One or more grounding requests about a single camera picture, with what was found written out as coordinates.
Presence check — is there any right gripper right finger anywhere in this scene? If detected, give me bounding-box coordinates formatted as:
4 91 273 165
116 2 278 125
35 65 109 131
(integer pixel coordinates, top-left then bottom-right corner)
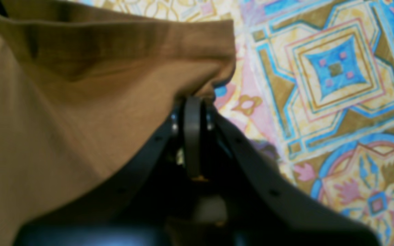
194 97 379 246

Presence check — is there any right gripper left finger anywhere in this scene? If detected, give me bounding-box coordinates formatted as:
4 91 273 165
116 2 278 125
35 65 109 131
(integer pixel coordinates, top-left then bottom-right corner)
14 97 194 246

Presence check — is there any brown t-shirt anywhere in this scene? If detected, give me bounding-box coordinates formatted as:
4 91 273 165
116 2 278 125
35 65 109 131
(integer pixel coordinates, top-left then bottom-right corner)
0 0 236 246

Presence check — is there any patterned tablecloth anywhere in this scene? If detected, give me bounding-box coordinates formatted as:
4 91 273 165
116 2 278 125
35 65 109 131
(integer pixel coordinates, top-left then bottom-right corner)
0 0 394 246

